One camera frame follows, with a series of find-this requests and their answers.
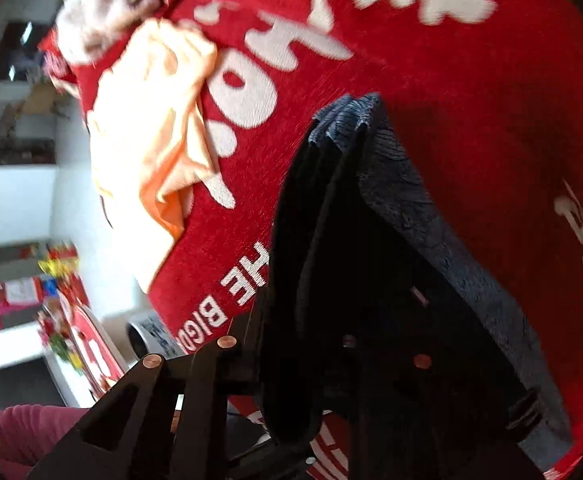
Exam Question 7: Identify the black pants with grey trim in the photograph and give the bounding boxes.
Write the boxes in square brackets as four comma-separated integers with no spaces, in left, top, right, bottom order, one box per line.
[262,93,572,477]

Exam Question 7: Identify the white cabinet with dark opening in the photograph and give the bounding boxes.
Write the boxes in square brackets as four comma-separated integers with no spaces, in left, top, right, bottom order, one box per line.
[0,0,80,247]

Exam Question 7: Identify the cream orange folded cloth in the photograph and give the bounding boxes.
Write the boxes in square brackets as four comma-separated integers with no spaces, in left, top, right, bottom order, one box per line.
[86,18,218,290]

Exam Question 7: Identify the pink sleeved left forearm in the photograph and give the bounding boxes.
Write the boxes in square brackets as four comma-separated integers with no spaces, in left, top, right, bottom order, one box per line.
[0,405,87,479]

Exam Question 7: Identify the red festive decoration pile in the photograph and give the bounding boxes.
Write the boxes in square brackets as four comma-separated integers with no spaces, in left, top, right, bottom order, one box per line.
[34,243,128,400]

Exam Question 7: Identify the red sofa cover white characters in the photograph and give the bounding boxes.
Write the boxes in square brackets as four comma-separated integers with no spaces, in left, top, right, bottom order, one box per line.
[41,0,583,479]

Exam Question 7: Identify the white printed mug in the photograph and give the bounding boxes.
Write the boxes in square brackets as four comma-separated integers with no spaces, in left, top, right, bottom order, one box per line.
[126,311,185,360]

